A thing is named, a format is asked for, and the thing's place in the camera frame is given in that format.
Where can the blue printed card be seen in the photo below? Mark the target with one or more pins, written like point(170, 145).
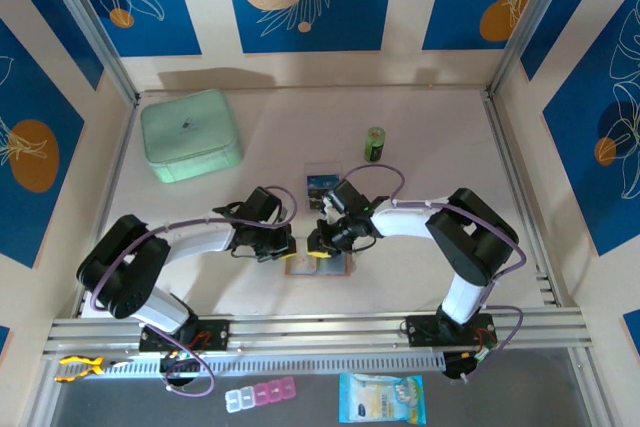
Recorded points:
point(322, 180)

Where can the pink white pill organizer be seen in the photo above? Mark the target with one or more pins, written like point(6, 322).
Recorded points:
point(260, 393)

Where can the black under-rail bracket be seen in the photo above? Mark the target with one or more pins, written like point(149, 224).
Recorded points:
point(180, 369)
point(457, 367)

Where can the dark VIP card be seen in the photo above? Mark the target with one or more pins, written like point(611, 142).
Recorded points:
point(315, 203)

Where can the yellow black pliers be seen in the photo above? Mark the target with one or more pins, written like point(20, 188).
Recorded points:
point(80, 368)

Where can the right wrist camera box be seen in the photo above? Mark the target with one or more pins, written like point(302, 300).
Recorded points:
point(328, 208)

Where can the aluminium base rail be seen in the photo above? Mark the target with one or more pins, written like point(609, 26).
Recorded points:
point(320, 334)

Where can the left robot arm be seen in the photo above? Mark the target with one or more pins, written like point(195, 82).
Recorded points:
point(200, 242)

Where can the aluminium frame post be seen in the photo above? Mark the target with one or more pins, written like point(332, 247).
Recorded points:
point(527, 22)
point(90, 22)

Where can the aluminium side rail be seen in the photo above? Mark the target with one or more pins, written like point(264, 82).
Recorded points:
point(498, 122)

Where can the mint green zip case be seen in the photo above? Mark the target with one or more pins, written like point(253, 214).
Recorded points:
point(185, 132)

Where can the dark printed card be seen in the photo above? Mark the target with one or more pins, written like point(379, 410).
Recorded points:
point(315, 192)

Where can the clear plastic box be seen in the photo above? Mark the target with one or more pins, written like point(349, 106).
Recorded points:
point(322, 168)

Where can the blue snack packet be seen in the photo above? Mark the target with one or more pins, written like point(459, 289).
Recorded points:
point(382, 398)

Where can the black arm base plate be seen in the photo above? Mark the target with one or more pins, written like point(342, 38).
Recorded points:
point(425, 332)
point(215, 334)

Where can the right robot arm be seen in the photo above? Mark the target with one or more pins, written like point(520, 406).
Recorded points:
point(470, 237)

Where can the white VIP card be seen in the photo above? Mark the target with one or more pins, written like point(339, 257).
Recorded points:
point(300, 263)

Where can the pink leather card holder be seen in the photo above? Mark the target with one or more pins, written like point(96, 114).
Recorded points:
point(337, 264)

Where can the green battery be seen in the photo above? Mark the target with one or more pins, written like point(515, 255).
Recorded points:
point(374, 144)

